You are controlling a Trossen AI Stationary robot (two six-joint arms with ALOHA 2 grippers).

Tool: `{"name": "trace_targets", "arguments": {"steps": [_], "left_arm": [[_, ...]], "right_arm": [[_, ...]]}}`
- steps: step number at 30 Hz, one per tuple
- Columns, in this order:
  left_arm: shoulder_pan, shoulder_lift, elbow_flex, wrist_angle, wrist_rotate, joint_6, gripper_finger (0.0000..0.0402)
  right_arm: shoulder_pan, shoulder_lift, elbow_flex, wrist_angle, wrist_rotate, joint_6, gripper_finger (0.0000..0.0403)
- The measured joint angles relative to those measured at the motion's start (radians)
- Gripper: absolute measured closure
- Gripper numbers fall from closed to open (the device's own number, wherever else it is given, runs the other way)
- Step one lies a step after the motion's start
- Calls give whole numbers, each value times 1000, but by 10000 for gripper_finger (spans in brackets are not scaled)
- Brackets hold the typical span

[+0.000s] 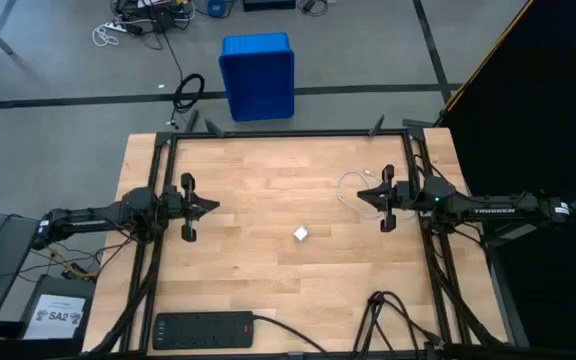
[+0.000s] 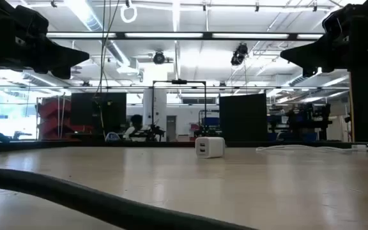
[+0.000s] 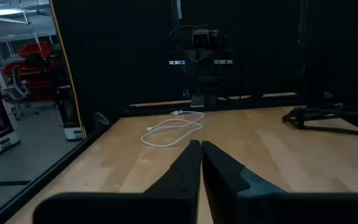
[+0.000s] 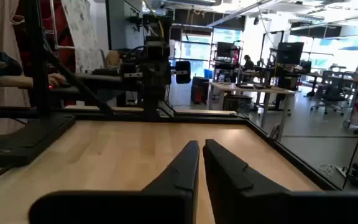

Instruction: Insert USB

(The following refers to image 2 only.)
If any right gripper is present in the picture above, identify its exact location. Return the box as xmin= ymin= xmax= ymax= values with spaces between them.
xmin=280 ymin=0 xmax=368 ymax=77

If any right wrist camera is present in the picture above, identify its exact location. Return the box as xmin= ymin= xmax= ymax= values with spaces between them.
xmin=322 ymin=4 xmax=353 ymax=36

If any black monitor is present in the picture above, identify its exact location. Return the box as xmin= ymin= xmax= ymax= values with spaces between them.
xmin=70 ymin=92 xmax=127 ymax=137

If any black square panel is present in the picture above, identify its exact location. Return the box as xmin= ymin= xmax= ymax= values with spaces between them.
xmin=219 ymin=93 xmax=268 ymax=142

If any black table frame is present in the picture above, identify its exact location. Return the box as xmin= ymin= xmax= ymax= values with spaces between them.
xmin=0 ymin=140 xmax=368 ymax=153

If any grey horizontal frame bar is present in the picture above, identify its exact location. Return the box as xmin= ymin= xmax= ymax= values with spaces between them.
xmin=0 ymin=84 xmax=351 ymax=91

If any white cable ring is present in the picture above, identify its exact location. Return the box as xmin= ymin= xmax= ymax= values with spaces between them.
xmin=120 ymin=2 xmax=138 ymax=24

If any round black ceiling camera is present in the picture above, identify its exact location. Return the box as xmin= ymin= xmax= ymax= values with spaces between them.
xmin=153 ymin=50 xmax=166 ymax=65

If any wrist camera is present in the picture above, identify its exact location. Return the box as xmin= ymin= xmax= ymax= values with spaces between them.
xmin=13 ymin=3 xmax=50 ymax=36
xmin=322 ymin=4 xmax=353 ymax=36

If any white USB charger cube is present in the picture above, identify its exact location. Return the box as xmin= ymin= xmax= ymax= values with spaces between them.
xmin=195 ymin=136 xmax=226 ymax=159

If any black background robot station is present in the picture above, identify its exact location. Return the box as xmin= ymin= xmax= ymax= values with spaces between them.
xmin=266 ymin=102 xmax=334 ymax=142

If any black hanging cable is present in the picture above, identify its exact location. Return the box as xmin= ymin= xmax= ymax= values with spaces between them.
xmin=95 ymin=0 xmax=121 ymax=96

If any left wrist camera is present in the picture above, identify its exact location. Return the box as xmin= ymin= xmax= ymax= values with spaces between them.
xmin=13 ymin=3 xmax=50 ymax=36

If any person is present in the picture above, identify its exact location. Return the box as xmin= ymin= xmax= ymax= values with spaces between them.
xmin=122 ymin=114 xmax=150 ymax=142

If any blue storage crate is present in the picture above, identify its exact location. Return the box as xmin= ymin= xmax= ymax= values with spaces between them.
xmin=203 ymin=117 xmax=220 ymax=127

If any red storage shelf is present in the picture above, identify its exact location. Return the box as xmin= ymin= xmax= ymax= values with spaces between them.
xmin=36 ymin=96 xmax=94 ymax=141

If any thick black power cable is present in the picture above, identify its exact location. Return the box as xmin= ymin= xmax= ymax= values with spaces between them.
xmin=0 ymin=167 xmax=259 ymax=230

